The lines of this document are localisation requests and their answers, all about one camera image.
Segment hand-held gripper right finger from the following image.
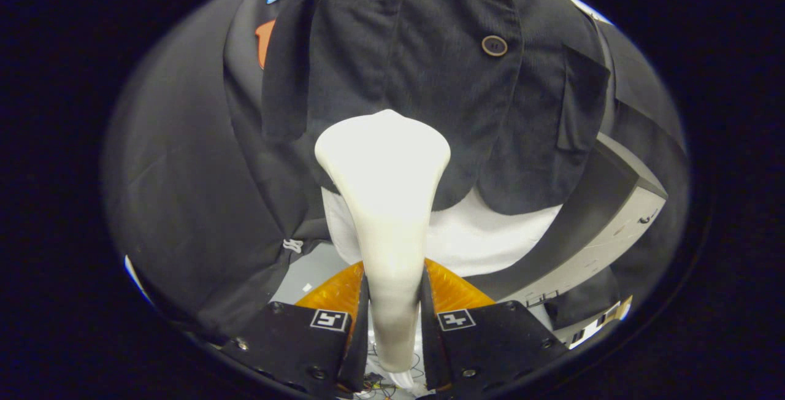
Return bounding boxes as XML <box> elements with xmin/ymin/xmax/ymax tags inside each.
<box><xmin>421</xmin><ymin>259</ymin><xmax>569</xmax><ymax>398</ymax></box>

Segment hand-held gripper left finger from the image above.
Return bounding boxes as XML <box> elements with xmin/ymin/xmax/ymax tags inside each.
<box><xmin>220</xmin><ymin>260</ymin><xmax>370</xmax><ymax>399</ymax></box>

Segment white shirt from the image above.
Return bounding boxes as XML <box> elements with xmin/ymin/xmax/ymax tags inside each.
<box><xmin>322</xmin><ymin>185</ymin><xmax>564</xmax><ymax>278</ymax></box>

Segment white garment steamer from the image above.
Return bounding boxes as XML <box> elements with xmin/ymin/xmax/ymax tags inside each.
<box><xmin>314</xmin><ymin>109</ymin><xmax>451</xmax><ymax>390</ymax></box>

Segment black blazer jacket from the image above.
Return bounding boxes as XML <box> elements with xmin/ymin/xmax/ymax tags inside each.
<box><xmin>261</xmin><ymin>0</ymin><xmax>612</xmax><ymax>215</ymax></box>

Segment white tan-edged board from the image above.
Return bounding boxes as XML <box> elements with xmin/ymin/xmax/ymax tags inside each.
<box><xmin>569</xmin><ymin>294</ymin><xmax>633</xmax><ymax>349</ymax></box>

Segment grey cabinet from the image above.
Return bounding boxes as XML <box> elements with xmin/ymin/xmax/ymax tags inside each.
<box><xmin>466</xmin><ymin>133</ymin><xmax>669</xmax><ymax>309</ymax></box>

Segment black backdrop cloth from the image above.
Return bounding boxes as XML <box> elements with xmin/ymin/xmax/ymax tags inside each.
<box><xmin>101</xmin><ymin>0</ymin><xmax>691</xmax><ymax>352</ymax></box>

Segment thin tangled cables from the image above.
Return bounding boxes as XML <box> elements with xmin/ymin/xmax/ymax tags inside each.
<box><xmin>359</xmin><ymin>345</ymin><xmax>430</xmax><ymax>398</ymax></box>

